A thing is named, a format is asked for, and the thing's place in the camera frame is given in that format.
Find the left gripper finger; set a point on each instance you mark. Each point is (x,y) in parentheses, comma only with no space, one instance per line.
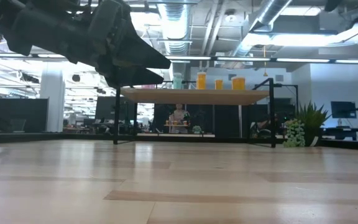
(132,77)
(138,56)

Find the teal pill bottle white cap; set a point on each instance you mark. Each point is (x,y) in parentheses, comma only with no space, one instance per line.
(177,81)

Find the orange pill bottle white cap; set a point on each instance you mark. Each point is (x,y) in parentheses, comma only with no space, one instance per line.
(238,84)
(218,85)
(201,81)

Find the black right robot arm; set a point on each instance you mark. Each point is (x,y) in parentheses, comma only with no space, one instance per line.
(332,4)

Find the dark office monitors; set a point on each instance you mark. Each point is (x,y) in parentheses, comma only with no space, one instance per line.
(104,107)

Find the person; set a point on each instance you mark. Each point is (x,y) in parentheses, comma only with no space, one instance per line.
(263,124)
(179,118)

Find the white round pillar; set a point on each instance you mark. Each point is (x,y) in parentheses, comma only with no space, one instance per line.
(53,99)

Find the long LED light bar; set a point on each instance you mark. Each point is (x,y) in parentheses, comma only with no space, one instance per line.
(244,59)

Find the black office partition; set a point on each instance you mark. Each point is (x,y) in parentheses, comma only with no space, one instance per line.
(26,115)

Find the potted green succulent plant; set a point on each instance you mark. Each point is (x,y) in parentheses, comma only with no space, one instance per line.
(311,121)

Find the black desk monitor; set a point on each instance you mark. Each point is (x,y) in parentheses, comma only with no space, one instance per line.
(343,109)

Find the dark office desk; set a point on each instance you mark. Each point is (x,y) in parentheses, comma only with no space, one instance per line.
(353,132)

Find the silver ventilation duct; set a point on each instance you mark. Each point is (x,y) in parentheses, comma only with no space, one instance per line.
(176,34)
(269,12)

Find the wooden shelf black metal frame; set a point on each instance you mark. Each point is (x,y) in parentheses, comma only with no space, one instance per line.
(197,97)

